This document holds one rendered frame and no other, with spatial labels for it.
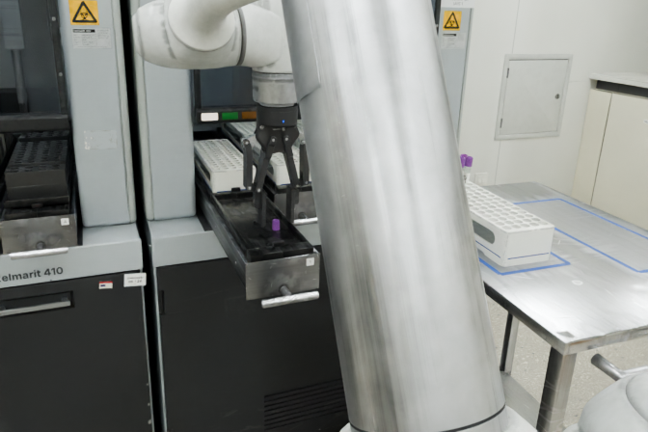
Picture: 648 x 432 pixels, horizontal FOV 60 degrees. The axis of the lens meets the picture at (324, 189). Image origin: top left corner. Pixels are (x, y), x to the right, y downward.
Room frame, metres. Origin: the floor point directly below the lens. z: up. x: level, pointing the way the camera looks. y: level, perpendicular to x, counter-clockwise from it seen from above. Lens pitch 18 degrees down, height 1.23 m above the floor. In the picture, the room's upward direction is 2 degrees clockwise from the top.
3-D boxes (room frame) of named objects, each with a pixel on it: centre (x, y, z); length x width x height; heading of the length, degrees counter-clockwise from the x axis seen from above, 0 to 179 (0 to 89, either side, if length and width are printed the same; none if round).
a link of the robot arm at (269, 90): (1.02, 0.09, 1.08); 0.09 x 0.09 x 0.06
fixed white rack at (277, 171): (1.41, 0.12, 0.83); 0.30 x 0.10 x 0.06; 23
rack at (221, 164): (1.35, 0.26, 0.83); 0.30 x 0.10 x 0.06; 23
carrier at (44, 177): (1.11, 0.59, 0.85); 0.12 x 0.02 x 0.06; 113
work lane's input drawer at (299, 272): (1.18, 0.19, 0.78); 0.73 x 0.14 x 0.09; 23
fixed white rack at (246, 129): (1.71, 0.24, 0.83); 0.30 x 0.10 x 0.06; 23
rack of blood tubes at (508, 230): (1.01, -0.30, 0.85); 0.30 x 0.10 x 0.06; 20
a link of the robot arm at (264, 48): (1.02, 0.10, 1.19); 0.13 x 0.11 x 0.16; 115
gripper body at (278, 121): (1.02, 0.09, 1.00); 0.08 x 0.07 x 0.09; 113
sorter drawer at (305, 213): (1.54, 0.17, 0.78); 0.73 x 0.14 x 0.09; 23
